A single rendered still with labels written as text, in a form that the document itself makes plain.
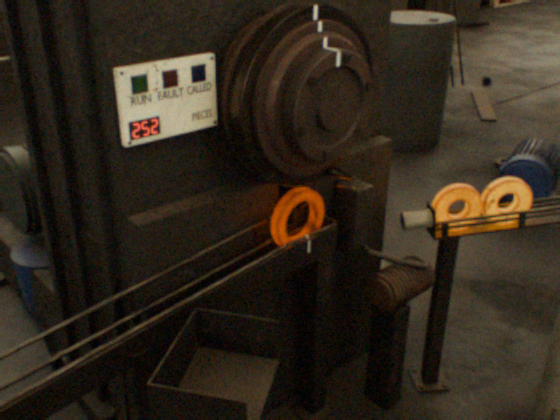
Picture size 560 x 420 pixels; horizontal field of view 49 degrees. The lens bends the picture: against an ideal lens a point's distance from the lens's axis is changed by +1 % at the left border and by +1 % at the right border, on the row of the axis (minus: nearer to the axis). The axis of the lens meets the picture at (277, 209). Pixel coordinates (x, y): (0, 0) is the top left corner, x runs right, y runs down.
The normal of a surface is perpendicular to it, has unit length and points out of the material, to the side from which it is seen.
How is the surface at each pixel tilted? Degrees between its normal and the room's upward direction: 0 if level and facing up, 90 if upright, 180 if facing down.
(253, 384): 5
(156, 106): 90
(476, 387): 0
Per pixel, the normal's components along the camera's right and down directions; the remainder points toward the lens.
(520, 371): 0.00, -0.90
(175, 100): 0.65, 0.34
